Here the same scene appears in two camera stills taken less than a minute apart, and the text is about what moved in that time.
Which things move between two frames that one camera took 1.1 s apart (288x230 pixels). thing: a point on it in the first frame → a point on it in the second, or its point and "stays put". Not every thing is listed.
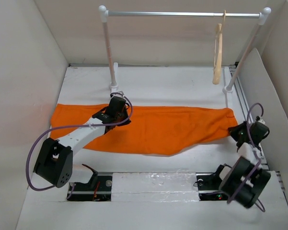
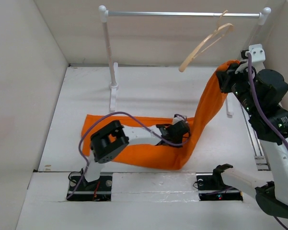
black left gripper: (125, 112) → (179, 141)
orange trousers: (153, 131) → (172, 157)
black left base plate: (78, 191) stays put
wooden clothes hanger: (218, 46) → (182, 65)
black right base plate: (209, 185) stays put
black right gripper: (233, 129) → (226, 76)
